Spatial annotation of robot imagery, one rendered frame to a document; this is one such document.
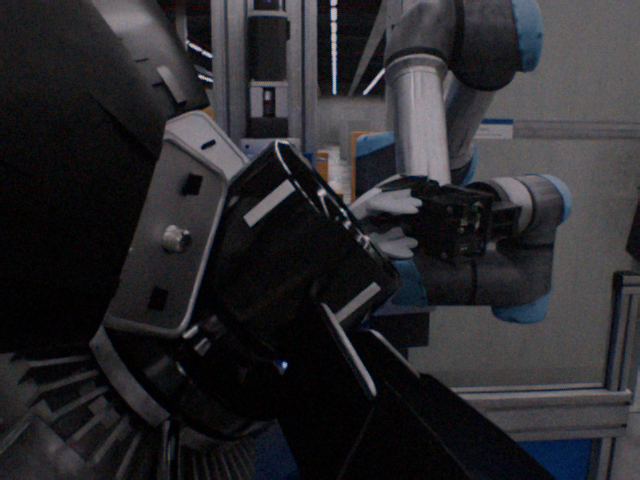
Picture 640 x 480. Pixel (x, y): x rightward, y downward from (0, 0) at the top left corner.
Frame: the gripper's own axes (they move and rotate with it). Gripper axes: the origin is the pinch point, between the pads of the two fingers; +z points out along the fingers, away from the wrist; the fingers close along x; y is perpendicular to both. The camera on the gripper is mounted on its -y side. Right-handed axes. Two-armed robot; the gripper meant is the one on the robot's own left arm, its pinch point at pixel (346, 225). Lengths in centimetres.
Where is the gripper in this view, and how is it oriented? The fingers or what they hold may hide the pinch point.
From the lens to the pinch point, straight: 53.0
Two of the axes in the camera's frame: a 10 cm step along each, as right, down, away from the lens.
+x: -0.7, 9.6, 2.7
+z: -7.8, 1.2, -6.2
